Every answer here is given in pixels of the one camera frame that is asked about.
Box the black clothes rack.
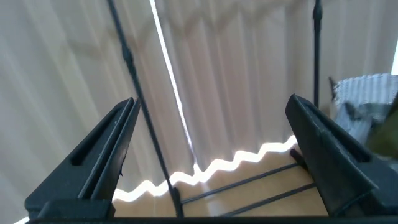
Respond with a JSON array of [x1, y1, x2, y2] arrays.
[[106, 0, 324, 218]]

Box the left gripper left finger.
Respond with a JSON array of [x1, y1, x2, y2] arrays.
[[24, 97, 141, 219]]

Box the pale grey shorts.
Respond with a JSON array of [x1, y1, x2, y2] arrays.
[[337, 102, 391, 146]]

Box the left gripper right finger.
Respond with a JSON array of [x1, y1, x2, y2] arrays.
[[285, 93, 398, 217]]

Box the white laundry basket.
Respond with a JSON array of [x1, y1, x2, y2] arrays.
[[328, 73, 398, 125]]

